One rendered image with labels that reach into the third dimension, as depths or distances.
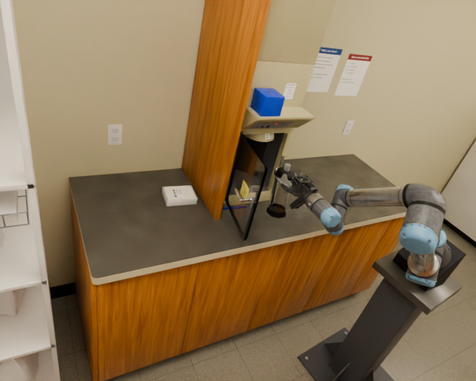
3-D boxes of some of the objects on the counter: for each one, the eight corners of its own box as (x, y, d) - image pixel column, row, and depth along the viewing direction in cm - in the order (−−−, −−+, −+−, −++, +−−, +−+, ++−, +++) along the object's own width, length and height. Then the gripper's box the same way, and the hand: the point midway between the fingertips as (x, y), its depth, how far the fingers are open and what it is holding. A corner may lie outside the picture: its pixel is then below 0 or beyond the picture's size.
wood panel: (180, 168, 212) (225, -145, 135) (186, 167, 213) (232, -141, 136) (214, 220, 179) (298, -154, 102) (220, 219, 180) (306, -151, 103)
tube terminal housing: (202, 181, 206) (228, 42, 163) (250, 175, 221) (285, 48, 179) (221, 207, 189) (255, 60, 146) (271, 199, 204) (315, 65, 162)
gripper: (329, 187, 155) (301, 162, 169) (301, 191, 147) (274, 165, 162) (323, 203, 159) (296, 178, 174) (295, 208, 152) (270, 181, 166)
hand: (285, 178), depth 169 cm, fingers closed on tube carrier, 9 cm apart
